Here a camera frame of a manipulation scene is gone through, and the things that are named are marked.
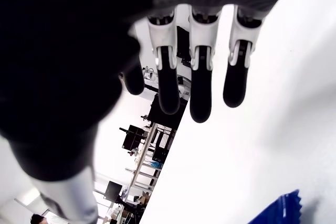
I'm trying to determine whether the black monitor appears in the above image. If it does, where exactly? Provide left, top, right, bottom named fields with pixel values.
left=104, top=180, right=123, bottom=200
left=119, top=125, right=148, bottom=151

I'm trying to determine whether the seated person white shirt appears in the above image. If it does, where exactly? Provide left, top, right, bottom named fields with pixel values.
left=30, top=213, right=69, bottom=224

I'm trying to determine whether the blue Oreo packet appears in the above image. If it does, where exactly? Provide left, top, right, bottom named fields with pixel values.
left=248, top=189, right=303, bottom=224

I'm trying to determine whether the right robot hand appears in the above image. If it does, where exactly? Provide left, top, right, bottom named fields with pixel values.
left=0, top=0, right=302, bottom=224

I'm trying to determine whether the white metal shelf rack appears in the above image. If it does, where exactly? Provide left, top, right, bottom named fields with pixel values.
left=128, top=122, right=173, bottom=201

